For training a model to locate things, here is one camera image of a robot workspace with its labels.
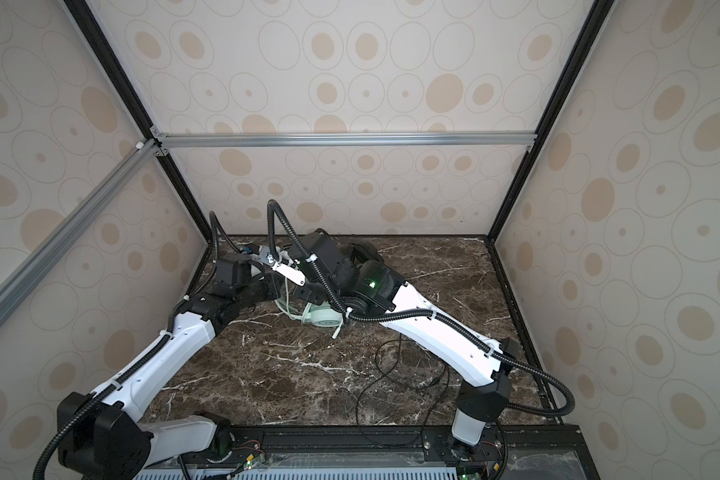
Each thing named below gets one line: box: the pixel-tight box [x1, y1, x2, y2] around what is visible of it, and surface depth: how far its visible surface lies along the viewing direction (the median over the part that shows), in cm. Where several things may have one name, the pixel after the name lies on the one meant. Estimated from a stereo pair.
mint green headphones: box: [274, 300, 343, 339], surface depth 76 cm
